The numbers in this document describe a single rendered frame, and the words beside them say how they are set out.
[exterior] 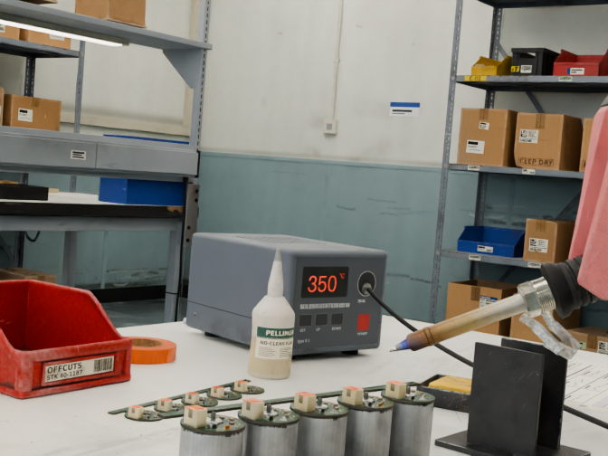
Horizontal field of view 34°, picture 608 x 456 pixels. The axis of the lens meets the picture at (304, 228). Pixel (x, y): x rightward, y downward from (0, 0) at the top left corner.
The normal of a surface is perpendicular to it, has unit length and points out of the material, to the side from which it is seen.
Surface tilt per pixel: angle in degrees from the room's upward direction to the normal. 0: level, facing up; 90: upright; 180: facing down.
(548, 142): 90
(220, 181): 90
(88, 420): 0
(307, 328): 90
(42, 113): 94
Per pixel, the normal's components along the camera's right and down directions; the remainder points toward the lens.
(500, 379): -0.63, 0.00
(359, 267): 0.64, 0.09
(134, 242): 0.79, 0.10
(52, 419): 0.08, -0.99
